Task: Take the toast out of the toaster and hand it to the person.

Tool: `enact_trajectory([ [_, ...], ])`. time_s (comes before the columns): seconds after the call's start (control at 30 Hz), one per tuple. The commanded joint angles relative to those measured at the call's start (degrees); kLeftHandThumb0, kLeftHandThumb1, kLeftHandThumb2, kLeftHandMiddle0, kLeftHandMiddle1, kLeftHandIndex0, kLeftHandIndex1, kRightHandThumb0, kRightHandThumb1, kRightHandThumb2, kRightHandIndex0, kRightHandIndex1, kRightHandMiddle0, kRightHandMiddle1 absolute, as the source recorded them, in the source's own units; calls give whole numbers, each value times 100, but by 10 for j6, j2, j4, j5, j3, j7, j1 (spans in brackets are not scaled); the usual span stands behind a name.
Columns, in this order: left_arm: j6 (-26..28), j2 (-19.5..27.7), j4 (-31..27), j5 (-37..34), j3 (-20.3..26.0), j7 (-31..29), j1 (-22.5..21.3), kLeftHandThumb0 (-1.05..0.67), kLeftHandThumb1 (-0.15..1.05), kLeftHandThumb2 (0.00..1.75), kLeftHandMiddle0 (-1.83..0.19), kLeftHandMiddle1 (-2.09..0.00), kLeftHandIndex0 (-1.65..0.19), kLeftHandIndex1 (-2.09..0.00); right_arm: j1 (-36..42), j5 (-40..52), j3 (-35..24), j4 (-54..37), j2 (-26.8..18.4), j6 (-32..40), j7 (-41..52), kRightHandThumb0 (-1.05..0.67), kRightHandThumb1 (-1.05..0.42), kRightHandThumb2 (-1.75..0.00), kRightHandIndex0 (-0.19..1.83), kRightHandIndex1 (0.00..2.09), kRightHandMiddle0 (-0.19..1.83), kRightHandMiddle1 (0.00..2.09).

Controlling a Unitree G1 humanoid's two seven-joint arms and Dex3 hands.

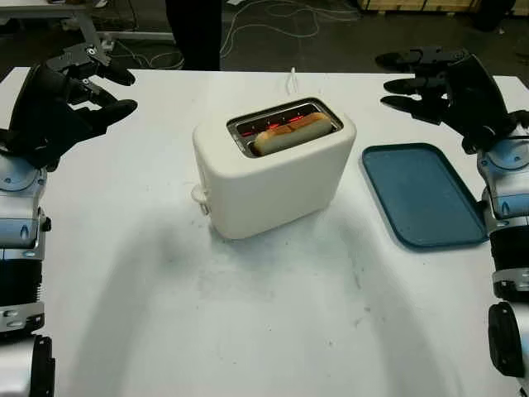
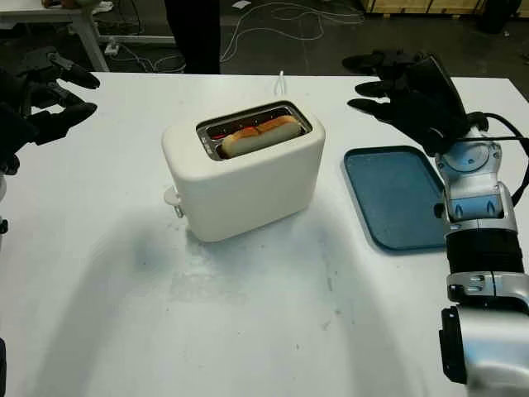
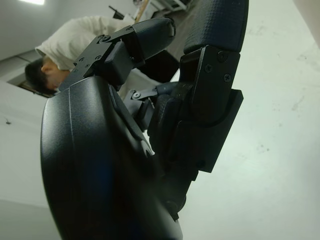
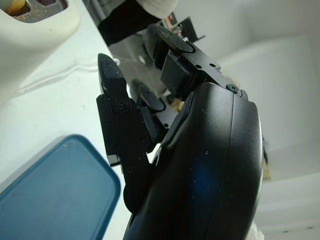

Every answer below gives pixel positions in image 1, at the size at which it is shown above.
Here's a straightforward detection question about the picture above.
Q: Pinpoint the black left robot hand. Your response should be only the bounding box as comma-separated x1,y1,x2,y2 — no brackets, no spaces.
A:
7,41,139,170

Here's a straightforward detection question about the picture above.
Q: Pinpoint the toast slice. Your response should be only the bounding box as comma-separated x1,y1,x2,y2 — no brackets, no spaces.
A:
253,111,333,157

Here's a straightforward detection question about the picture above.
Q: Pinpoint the blue plastic tray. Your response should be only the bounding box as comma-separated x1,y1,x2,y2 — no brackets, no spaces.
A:
361,142,491,249

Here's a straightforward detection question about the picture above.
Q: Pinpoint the black bag on floor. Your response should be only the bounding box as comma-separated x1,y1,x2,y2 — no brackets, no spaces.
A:
470,0,517,32

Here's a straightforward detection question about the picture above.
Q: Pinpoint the white two-slot toaster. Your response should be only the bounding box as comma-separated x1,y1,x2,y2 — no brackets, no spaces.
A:
189,97,358,240

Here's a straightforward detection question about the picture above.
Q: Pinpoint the thin looped floor cable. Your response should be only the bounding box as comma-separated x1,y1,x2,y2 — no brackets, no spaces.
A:
111,39,185,69

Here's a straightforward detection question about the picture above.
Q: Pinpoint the wooden crate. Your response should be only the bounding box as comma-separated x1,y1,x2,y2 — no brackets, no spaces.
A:
359,0,484,12

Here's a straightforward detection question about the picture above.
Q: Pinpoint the grey metal table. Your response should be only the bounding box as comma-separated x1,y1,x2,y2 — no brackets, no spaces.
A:
0,0,174,55

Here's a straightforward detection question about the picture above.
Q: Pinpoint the long white floor cable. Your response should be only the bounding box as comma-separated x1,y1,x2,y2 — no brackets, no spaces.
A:
221,0,360,59

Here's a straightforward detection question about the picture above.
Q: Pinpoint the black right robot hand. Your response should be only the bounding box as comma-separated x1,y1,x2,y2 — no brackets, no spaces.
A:
374,46,520,156

